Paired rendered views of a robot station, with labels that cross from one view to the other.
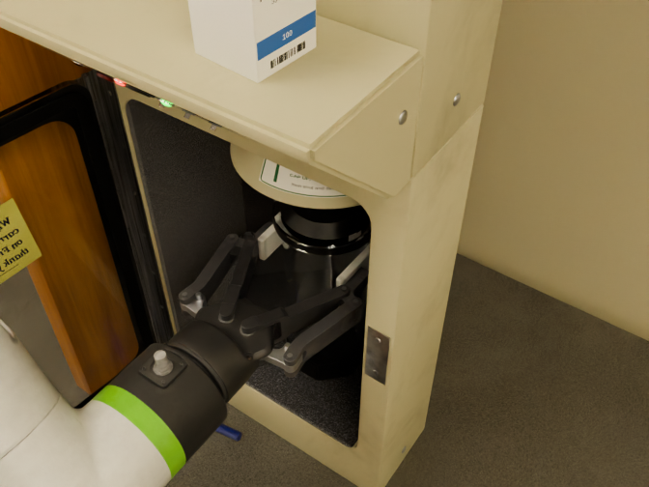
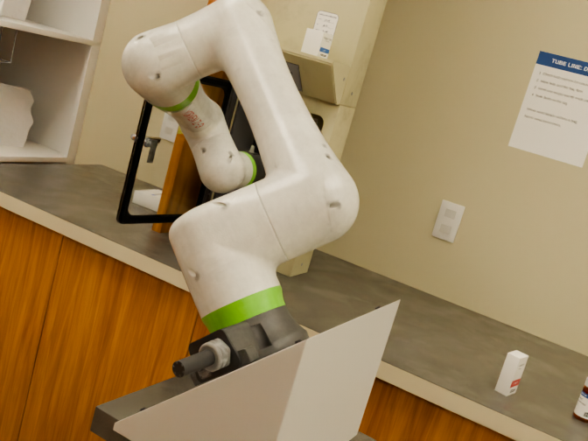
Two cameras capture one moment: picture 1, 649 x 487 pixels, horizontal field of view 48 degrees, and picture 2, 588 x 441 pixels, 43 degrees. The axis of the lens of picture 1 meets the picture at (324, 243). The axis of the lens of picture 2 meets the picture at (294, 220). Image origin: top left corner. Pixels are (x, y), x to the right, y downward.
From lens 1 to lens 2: 1.58 m
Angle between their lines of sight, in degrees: 35
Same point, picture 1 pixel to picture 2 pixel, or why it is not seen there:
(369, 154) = (338, 79)
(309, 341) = not seen: hidden behind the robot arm
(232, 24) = (315, 43)
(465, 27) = (357, 72)
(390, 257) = (327, 135)
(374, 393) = not seen: hidden behind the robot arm
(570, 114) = (372, 177)
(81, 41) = not seen: hidden behind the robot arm
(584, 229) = (374, 232)
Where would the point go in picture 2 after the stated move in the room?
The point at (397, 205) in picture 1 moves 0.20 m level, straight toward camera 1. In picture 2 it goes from (333, 114) to (339, 120)
